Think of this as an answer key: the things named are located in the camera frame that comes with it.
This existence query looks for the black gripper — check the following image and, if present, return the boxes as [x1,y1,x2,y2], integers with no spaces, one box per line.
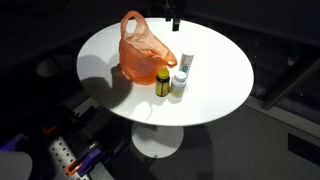
[156,0,186,32]

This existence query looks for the white bottle grey cap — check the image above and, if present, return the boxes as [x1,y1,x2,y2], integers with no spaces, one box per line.
[178,49,196,77]

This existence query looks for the orange plastic bag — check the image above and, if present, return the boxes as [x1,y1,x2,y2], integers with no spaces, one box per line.
[118,10,178,86]

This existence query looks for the yellow cap dark bottle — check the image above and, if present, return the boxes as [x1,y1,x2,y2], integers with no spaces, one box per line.
[155,67,171,98]

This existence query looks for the white cap pill bottle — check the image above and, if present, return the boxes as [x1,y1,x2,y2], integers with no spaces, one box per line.
[170,70,188,99]

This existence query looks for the dark diagonal metal beam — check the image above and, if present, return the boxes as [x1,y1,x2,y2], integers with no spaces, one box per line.
[262,57,320,111]

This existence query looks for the purple orange spring clamp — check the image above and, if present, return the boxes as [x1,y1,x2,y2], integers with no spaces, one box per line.
[41,105,81,136]
[65,141,108,177]

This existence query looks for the white rounded object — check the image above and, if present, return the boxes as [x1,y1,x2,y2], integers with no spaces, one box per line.
[0,150,34,180]

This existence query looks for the white table pedestal base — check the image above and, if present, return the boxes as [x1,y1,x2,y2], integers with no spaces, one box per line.
[130,122,185,159]

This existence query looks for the clamps with orange handles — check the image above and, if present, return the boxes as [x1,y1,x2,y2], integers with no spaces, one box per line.
[46,133,115,180]

